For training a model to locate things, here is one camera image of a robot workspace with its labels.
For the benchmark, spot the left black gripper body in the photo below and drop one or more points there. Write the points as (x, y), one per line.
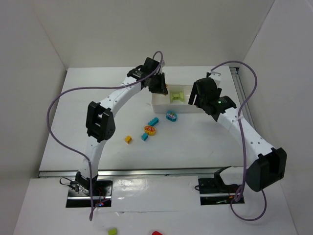
(158, 83)

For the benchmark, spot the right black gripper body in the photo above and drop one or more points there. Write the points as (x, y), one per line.
(199, 95)

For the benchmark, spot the lime green lego brick bottom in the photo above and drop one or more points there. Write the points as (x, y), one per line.
(174, 97)

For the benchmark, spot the lime green lego brick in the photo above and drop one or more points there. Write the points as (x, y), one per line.
(174, 97)
(181, 96)

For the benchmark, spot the teal frog lego brick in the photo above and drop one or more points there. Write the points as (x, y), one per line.
(171, 116)

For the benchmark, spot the orange butterfly lego brick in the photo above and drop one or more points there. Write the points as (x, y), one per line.
(150, 130)

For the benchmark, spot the small orange lego brick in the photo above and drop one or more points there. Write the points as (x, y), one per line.
(128, 139)

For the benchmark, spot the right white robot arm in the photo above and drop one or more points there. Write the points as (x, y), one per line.
(265, 164)

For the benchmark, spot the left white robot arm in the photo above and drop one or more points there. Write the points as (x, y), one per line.
(100, 116)

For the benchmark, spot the white three-compartment tray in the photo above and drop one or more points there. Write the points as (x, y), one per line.
(161, 103)

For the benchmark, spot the teal long lego brick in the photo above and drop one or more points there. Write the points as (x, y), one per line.
(153, 122)

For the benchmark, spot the small teal lego brick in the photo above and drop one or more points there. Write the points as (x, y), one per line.
(144, 137)

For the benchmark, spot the red object foreground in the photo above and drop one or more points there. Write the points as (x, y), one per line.
(157, 233)

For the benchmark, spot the green lego brick foreground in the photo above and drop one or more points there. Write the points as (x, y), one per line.
(112, 231)

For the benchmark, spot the aluminium rail front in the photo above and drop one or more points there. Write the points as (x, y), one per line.
(135, 172)

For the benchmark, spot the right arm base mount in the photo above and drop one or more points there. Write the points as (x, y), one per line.
(214, 191)

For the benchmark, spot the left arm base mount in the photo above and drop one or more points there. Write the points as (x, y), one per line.
(78, 197)

